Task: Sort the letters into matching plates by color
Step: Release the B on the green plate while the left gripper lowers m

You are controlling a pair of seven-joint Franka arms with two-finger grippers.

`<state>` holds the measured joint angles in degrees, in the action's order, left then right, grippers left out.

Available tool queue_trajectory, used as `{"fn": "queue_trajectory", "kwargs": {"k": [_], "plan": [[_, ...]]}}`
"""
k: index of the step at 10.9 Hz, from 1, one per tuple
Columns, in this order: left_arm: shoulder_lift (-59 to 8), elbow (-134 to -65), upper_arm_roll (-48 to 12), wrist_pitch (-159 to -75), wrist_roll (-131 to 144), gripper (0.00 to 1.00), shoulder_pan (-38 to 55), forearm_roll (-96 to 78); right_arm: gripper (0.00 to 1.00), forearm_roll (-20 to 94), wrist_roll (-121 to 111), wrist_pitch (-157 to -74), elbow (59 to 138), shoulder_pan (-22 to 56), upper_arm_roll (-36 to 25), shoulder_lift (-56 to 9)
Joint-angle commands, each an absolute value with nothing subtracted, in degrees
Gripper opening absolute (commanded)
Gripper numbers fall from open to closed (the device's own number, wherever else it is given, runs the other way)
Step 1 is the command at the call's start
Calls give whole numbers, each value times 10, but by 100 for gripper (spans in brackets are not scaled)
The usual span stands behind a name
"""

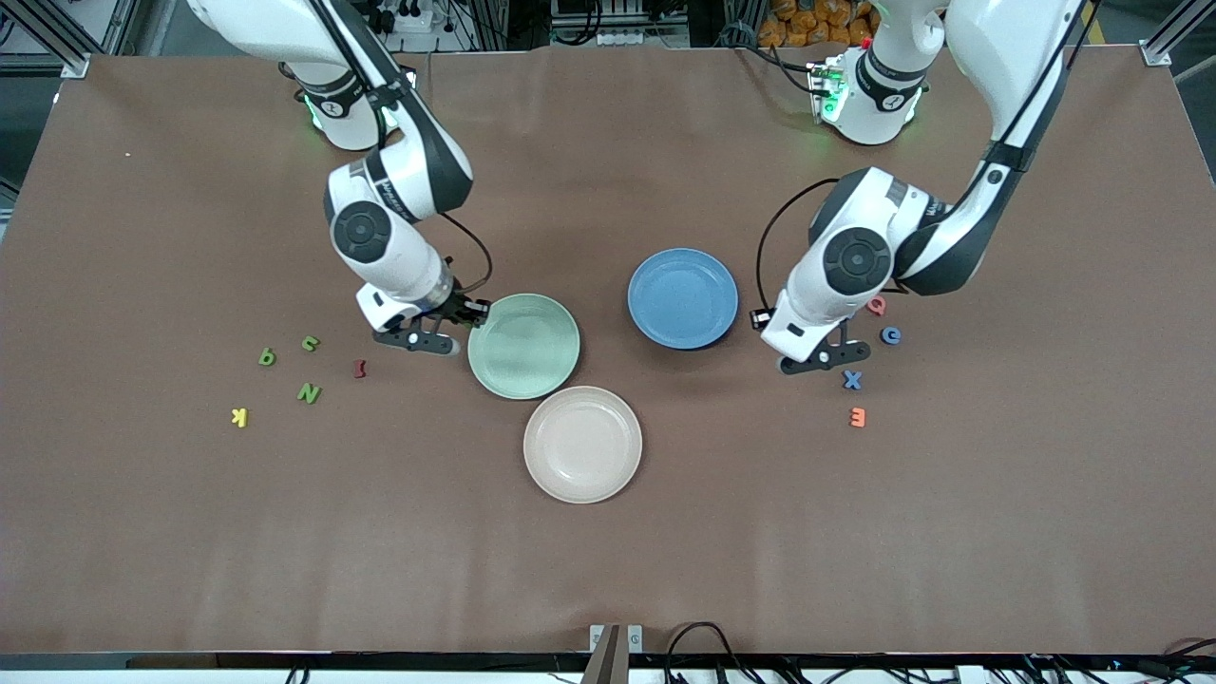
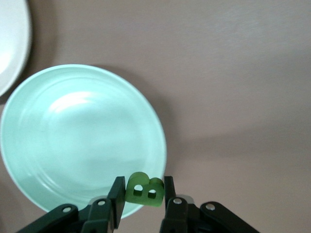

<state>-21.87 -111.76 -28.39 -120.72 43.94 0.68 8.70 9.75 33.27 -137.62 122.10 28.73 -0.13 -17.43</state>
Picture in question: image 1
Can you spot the aluminium frame strut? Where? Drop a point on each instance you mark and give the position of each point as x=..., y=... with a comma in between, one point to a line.
x=1157, y=52
x=76, y=65

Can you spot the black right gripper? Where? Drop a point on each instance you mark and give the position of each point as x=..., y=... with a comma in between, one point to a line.
x=465, y=308

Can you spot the long white power strip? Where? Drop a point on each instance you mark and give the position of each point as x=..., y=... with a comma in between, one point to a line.
x=627, y=38

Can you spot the light green plate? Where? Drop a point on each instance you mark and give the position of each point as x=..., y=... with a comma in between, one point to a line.
x=528, y=350

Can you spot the blue letter e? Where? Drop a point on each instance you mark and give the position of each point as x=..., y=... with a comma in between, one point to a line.
x=890, y=335

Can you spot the red letter Q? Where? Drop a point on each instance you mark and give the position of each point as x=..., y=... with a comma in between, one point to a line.
x=870, y=307

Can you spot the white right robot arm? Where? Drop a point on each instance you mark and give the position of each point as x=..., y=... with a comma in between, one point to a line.
x=380, y=237

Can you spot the green letter q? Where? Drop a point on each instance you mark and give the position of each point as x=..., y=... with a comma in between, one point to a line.
x=273, y=358

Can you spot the blue letter X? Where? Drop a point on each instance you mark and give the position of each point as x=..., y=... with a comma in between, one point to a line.
x=852, y=380

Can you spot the pale beige plate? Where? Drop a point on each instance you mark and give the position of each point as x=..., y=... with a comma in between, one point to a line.
x=582, y=445

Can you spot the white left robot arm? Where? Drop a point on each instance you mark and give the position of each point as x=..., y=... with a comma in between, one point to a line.
x=855, y=261

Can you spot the orange packets pile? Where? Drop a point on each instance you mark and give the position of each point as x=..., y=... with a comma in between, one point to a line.
x=807, y=24

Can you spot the white power strip with plugs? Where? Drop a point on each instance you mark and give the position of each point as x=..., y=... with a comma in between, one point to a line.
x=418, y=21

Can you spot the blue plate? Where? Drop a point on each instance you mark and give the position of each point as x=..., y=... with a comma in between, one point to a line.
x=682, y=298

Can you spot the brown table cover sheet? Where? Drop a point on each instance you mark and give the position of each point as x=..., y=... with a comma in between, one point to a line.
x=608, y=570

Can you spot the green letter N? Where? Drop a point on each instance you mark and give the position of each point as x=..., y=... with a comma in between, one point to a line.
x=309, y=392

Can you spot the grey metal mount bracket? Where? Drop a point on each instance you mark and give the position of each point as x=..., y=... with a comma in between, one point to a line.
x=616, y=646

